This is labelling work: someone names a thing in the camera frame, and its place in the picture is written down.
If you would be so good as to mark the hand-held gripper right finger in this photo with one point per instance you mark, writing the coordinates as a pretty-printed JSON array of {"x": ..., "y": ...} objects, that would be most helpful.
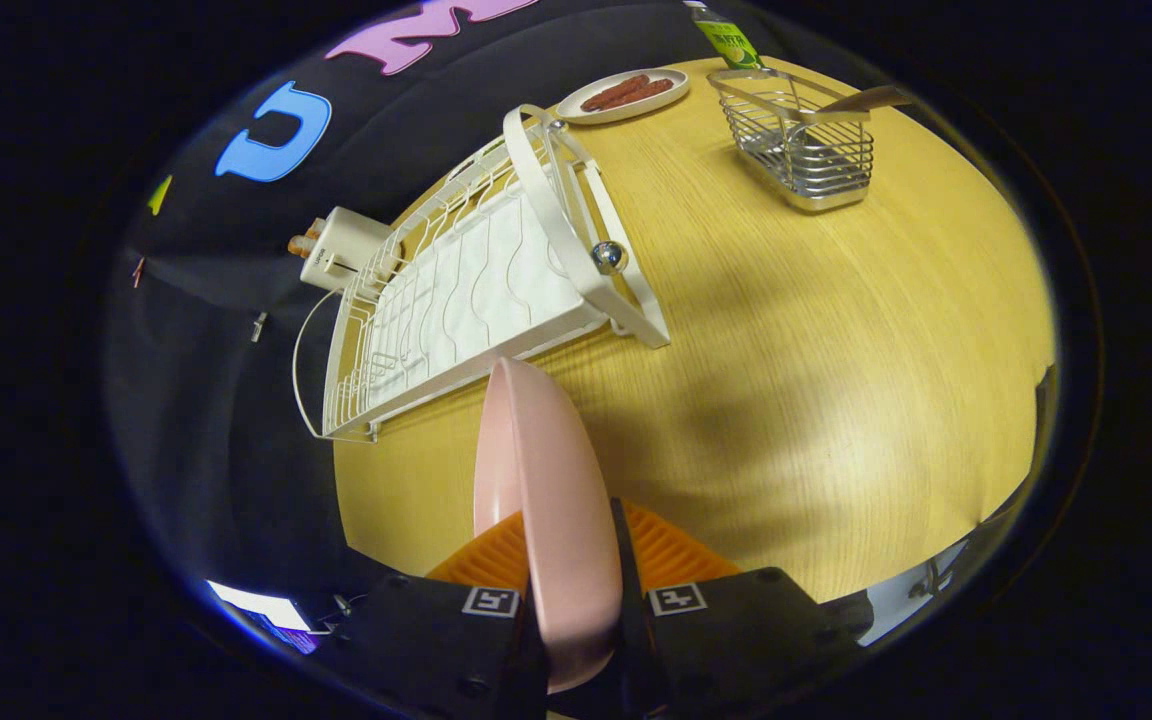
[{"x": 633, "y": 620}]

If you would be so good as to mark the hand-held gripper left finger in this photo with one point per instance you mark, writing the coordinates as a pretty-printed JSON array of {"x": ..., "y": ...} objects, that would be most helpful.
[{"x": 436, "y": 640}]

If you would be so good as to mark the pink plate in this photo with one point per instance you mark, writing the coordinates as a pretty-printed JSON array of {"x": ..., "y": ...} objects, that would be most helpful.
[{"x": 546, "y": 500}]

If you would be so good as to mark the white round plate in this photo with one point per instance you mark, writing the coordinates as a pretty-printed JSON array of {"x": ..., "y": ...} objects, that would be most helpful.
[{"x": 576, "y": 108}]

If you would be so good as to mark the computer monitor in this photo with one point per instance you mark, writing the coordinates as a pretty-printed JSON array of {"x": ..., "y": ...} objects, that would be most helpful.
[{"x": 256, "y": 605}]

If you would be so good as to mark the black backdrop cloth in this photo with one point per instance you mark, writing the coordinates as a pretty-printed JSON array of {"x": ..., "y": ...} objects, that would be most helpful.
[{"x": 216, "y": 400}]

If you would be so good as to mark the silver clip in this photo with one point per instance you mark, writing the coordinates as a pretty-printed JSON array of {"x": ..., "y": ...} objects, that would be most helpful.
[{"x": 259, "y": 327}]

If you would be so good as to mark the white toaster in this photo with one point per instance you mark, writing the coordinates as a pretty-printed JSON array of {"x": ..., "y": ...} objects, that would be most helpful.
[{"x": 346, "y": 245}]

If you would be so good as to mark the copper clip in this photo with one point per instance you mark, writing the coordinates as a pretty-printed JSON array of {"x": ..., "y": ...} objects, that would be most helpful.
[{"x": 139, "y": 272}]

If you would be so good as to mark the red meat piece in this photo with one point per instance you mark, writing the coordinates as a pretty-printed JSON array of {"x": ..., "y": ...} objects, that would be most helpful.
[
  {"x": 614, "y": 92},
  {"x": 648, "y": 92}
]

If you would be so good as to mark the green label drink bottle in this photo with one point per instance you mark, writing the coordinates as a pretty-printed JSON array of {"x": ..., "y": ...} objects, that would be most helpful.
[{"x": 731, "y": 45}]

